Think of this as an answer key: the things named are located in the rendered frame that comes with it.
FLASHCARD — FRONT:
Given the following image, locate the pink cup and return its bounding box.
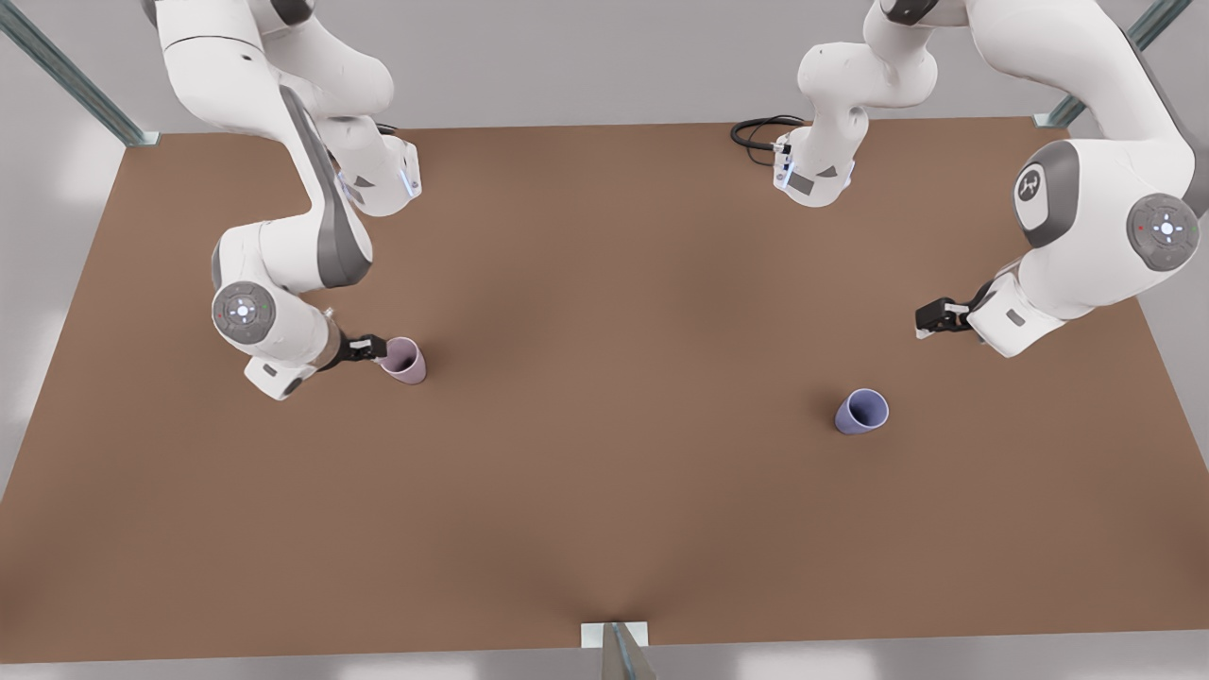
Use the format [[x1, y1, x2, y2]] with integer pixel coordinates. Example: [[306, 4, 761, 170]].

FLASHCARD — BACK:
[[379, 336, 428, 386]]

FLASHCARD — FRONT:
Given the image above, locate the silver frame post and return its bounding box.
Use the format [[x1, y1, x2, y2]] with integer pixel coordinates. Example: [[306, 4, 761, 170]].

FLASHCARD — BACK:
[[580, 621, 658, 680], [1033, 0, 1193, 130], [0, 0, 161, 148]]

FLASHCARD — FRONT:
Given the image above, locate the purple cup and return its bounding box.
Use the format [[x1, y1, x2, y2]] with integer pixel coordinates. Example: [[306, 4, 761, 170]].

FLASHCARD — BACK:
[[834, 388, 890, 436]]

